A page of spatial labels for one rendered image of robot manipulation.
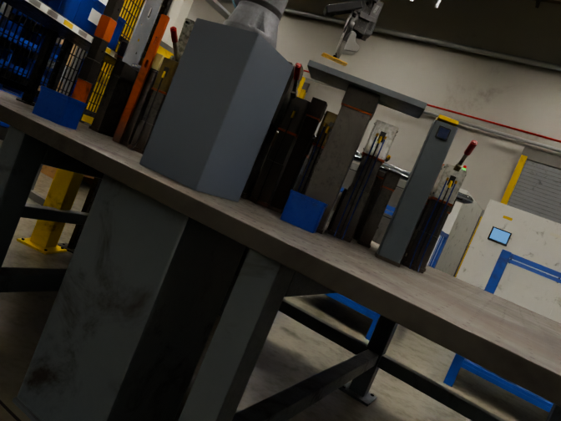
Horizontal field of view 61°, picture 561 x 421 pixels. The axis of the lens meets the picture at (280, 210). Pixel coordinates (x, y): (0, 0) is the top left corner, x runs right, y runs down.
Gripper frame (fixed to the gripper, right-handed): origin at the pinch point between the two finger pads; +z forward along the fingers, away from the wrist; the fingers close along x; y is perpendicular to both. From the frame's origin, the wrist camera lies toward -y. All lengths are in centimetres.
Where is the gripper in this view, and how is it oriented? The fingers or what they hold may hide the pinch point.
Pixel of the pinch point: (336, 54)
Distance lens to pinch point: 156.4
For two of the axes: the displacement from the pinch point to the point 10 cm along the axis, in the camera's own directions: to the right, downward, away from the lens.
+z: -3.8, 9.2, 0.5
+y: 9.2, 3.8, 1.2
